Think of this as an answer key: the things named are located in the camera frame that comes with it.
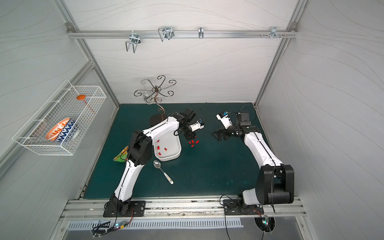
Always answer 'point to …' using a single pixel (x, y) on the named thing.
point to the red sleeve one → (189, 142)
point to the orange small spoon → (82, 97)
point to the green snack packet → (122, 155)
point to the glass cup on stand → (147, 96)
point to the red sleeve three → (197, 141)
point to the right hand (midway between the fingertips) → (219, 128)
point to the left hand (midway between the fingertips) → (193, 136)
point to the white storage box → (167, 147)
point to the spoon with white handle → (157, 164)
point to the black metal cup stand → (156, 97)
